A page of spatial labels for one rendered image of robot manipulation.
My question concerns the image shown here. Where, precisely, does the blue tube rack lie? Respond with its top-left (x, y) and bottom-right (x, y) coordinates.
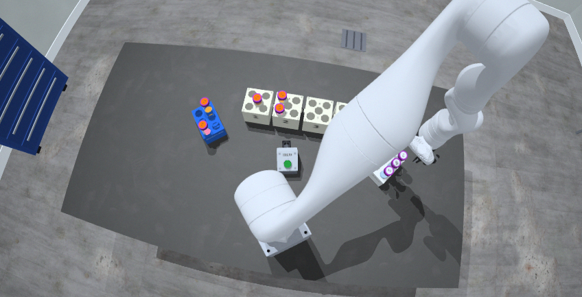
top-left (192, 101), bottom-right (227, 144)

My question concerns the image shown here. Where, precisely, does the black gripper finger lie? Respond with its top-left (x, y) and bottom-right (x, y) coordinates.
top-left (413, 152), bottom-right (440, 164)

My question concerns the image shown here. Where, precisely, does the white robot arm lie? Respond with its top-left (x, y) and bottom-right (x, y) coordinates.
top-left (234, 0), bottom-right (549, 243)

